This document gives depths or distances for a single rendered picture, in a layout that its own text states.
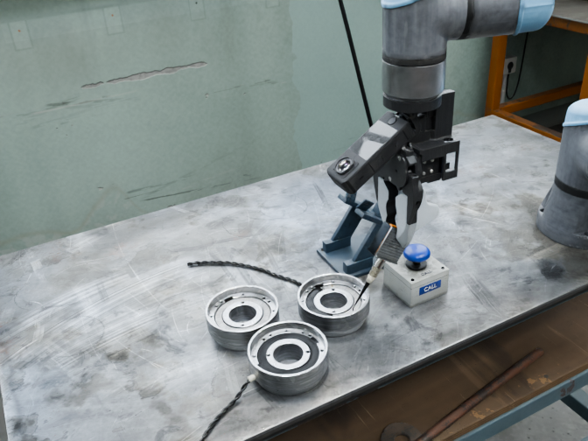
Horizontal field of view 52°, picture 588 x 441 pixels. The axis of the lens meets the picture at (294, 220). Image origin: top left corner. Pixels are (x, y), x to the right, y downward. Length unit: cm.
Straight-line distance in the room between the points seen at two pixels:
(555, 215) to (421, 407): 40
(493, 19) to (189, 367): 58
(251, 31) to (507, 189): 146
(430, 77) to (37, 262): 76
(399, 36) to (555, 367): 75
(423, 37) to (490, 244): 48
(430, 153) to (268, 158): 192
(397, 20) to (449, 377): 70
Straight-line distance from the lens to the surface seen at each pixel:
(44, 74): 229
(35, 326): 101
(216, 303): 91
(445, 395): 116
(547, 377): 123
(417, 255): 91
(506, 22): 76
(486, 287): 99
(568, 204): 110
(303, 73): 261
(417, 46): 72
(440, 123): 79
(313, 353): 81
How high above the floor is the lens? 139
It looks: 31 degrees down
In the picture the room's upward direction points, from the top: 4 degrees counter-clockwise
